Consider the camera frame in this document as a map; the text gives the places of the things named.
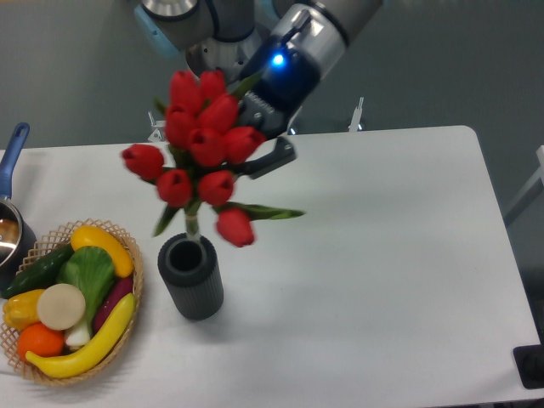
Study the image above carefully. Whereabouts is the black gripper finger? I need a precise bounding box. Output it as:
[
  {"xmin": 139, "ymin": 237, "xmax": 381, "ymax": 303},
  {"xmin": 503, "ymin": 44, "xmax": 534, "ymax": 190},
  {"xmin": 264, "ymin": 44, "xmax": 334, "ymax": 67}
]
[{"xmin": 229, "ymin": 136, "xmax": 297, "ymax": 179}]

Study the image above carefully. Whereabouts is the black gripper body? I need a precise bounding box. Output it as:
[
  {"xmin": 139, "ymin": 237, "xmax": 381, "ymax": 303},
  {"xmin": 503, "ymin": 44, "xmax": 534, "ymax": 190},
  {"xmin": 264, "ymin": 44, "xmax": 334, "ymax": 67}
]
[{"xmin": 237, "ymin": 34, "xmax": 320, "ymax": 139}]

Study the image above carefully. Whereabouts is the red tulip bouquet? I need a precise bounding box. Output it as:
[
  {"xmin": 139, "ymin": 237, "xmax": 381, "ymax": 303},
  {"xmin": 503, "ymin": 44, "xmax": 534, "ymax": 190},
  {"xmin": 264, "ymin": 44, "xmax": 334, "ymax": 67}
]
[{"xmin": 121, "ymin": 70, "xmax": 304, "ymax": 247}]

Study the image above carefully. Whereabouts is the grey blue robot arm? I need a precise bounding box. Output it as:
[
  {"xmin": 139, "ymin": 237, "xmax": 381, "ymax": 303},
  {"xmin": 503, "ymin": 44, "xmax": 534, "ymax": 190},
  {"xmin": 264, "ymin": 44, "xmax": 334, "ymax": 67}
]
[{"xmin": 134, "ymin": 1, "xmax": 383, "ymax": 179}]

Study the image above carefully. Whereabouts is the dark grey ribbed vase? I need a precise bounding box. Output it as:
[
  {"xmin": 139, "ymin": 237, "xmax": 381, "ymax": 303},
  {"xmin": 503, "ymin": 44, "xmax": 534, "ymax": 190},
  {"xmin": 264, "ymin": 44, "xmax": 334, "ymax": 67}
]
[{"xmin": 157, "ymin": 233, "xmax": 224, "ymax": 320}]

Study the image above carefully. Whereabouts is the purple sweet potato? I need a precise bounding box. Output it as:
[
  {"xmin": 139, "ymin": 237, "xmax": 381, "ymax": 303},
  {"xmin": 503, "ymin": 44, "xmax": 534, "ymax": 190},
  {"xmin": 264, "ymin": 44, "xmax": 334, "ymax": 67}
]
[{"xmin": 93, "ymin": 277, "xmax": 133, "ymax": 333}]

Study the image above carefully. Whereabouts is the yellow squash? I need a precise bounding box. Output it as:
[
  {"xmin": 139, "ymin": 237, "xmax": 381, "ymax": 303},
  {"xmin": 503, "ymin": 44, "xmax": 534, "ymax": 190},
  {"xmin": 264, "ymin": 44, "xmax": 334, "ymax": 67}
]
[{"xmin": 71, "ymin": 225, "xmax": 134, "ymax": 278}]

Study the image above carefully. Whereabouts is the green bok choy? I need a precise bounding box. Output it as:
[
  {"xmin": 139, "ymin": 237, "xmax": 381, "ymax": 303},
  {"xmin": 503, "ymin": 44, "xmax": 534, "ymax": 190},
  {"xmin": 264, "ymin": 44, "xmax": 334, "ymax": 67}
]
[{"xmin": 56, "ymin": 246, "xmax": 115, "ymax": 350}]

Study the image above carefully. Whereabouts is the woven wicker basket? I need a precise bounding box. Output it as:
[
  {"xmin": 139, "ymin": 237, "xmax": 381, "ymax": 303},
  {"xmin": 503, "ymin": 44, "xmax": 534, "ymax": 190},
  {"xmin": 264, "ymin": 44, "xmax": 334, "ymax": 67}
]
[{"xmin": 1, "ymin": 218, "xmax": 144, "ymax": 387}]

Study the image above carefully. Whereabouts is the yellow banana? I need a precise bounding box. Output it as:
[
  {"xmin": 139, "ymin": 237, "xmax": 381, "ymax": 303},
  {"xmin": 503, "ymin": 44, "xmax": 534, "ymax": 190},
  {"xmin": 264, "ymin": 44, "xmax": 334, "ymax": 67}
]
[{"xmin": 25, "ymin": 293, "xmax": 136, "ymax": 379}]

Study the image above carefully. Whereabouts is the green cucumber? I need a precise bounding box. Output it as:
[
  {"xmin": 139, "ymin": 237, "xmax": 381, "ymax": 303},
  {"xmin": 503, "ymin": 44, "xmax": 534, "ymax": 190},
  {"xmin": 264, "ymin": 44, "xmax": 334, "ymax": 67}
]
[{"xmin": 1, "ymin": 245, "xmax": 74, "ymax": 299}]

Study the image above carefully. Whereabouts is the beige round disc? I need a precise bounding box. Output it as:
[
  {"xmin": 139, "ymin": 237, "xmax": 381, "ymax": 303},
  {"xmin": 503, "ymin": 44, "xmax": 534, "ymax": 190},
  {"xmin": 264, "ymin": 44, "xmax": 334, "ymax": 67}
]
[{"xmin": 37, "ymin": 283, "xmax": 86, "ymax": 331}]

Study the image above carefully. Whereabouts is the yellow bell pepper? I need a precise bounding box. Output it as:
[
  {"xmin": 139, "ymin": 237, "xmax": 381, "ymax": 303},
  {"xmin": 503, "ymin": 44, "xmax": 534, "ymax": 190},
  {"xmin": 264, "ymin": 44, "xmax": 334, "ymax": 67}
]
[{"xmin": 3, "ymin": 289, "xmax": 45, "ymax": 332}]

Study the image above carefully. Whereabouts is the orange fruit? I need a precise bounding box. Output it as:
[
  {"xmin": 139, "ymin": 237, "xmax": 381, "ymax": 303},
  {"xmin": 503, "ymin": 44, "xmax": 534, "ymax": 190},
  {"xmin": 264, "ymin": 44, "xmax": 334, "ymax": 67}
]
[{"xmin": 17, "ymin": 323, "xmax": 65, "ymax": 360}]

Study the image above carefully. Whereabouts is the black device at table corner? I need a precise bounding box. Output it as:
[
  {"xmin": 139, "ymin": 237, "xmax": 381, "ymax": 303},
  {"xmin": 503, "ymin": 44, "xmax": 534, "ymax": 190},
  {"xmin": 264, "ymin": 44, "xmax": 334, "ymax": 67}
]
[{"xmin": 513, "ymin": 344, "xmax": 543, "ymax": 389}]

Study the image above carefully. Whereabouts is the white frame at right edge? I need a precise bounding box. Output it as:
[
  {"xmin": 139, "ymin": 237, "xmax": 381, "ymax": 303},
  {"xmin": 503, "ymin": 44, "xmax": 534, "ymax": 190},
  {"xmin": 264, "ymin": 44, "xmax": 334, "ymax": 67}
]
[{"xmin": 503, "ymin": 145, "xmax": 543, "ymax": 228}]

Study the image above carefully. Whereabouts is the blue handled saucepan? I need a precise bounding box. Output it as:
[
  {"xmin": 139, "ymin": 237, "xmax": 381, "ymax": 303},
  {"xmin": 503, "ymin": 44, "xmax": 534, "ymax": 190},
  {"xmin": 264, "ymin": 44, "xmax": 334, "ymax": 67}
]
[{"xmin": 1, "ymin": 122, "xmax": 37, "ymax": 291}]

